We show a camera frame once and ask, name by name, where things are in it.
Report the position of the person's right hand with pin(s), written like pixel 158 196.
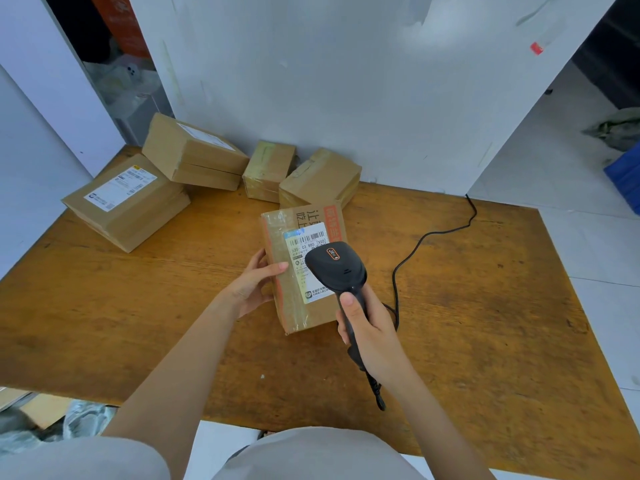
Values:
pixel 382 344

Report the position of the person's left hand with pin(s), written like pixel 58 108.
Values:
pixel 252 289

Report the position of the orange taped cardboard box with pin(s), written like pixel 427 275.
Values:
pixel 272 229

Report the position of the black barcode scanner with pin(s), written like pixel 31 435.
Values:
pixel 335 267

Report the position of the small yellowish taped box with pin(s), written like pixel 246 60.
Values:
pixel 267 167

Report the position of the medium brown cardboard box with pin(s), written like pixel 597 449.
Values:
pixel 320 177

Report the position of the large labelled box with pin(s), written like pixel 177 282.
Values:
pixel 140 219

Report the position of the double-layer cardboard box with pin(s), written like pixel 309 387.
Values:
pixel 165 144

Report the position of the grey sack of scanned boxes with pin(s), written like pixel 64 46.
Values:
pixel 90 419

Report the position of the person's left forearm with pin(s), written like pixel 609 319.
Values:
pixel 175 384

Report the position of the person's right forearm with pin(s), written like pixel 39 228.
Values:
pixel 440 434

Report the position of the person's white shirt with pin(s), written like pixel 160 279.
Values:
pixel 310 459

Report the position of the person's grey shorts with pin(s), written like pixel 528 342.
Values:
pixel 239 453

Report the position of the wooden table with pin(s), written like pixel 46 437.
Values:
pixel 125 319

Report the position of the clear plastic storage bin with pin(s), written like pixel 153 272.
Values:
pixel 140 114

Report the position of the orange paper bag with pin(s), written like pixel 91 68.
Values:
pixel 122 24

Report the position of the blue plastic crate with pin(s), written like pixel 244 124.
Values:
pixel 627 179

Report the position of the olive green cloth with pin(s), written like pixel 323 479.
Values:
pixel 617 129

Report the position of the small red sticker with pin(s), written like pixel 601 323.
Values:
pixel 536 48

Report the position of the black shelving rack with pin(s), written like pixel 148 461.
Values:
pixel 615 59

